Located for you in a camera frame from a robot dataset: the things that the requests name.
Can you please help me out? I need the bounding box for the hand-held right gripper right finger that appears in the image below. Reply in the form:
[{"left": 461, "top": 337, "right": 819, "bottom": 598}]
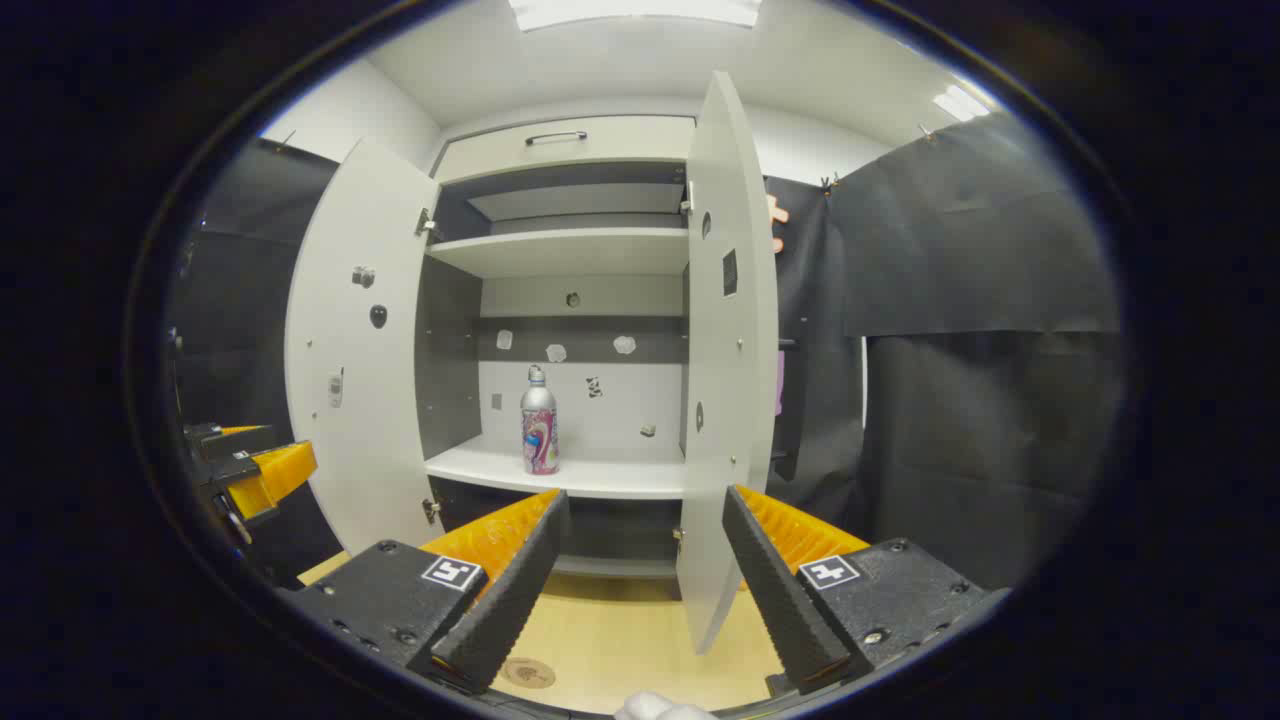
[{"left": 722, "top": 484, "right": 1009, "bottom": 696}]

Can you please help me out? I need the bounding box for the silver bottle with pink label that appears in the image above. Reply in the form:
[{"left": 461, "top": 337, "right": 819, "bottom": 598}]
[{"left": 520, "top": 365, "right": 560, "bottom": 476}]

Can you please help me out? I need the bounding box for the white cabinet drawer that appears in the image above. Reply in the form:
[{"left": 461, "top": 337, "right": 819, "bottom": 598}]
[{"left": 432, "top": 114, "right": 697, "bottom": 185}]

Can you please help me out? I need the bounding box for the ceiling light panel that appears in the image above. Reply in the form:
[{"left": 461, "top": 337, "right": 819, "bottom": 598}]
[
  {"left": 508, "top": 0, "right": 763, "bottom": 32},
  {"left": 933, "top": 84, "right": 992, "bottom": 123}
]

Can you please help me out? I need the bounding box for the white door with cat sticker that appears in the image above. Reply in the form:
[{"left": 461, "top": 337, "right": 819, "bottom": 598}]
[{"left": 676, "top": 70, "right": 781, "bottom": 656}]

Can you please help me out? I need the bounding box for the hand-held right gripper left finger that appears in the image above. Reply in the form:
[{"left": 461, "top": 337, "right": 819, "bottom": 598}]
[{"left": 283, "top": 488, "right": 571, "bottom": 694}]

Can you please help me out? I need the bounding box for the white door with phone sticker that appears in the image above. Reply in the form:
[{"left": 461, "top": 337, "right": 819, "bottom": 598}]
[{"left": 284, "top": 137, "right": 446, "bottom": 557}]

